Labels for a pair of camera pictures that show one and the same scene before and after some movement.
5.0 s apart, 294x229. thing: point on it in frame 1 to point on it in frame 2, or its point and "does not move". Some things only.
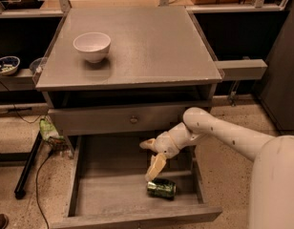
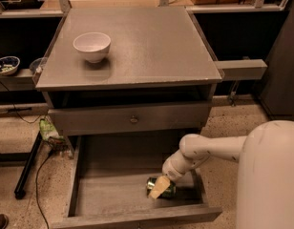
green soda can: x=161 y=189 does not move
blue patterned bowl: x=9 y=65 does not move
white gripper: x=165 y=142 to x=170 y=169
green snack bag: x=49 y=134 does not move
